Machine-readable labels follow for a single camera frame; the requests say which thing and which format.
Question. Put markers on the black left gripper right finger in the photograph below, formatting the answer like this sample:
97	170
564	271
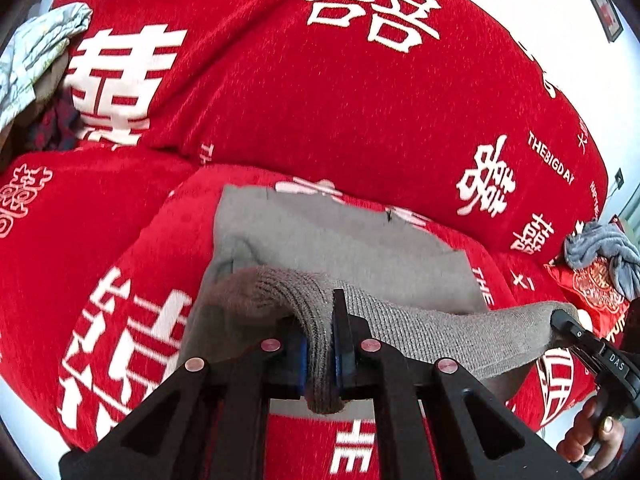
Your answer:
434	421

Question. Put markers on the grey blue crumpled towel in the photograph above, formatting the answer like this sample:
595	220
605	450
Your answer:
609	242

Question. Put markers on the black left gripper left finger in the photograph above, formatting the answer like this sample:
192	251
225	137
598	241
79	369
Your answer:
206	421

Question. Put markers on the person's right hand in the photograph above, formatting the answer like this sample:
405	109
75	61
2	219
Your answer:
573	446

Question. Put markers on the red embroidered pillow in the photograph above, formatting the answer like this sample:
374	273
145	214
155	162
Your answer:
590	289

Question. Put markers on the wall picture frame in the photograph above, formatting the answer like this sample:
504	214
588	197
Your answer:
608	18

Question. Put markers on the light floral crumpled cloth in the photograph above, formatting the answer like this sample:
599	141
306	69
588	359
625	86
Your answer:
33	47

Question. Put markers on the dark plaid garment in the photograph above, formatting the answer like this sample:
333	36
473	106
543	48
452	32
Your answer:
55	129

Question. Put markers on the red wedding bedspread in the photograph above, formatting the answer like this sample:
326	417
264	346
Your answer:
428	110

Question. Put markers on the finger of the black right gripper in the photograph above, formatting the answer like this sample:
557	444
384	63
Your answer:
574	334

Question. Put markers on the grey knit sweater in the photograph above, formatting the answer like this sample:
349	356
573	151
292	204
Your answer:
279	255

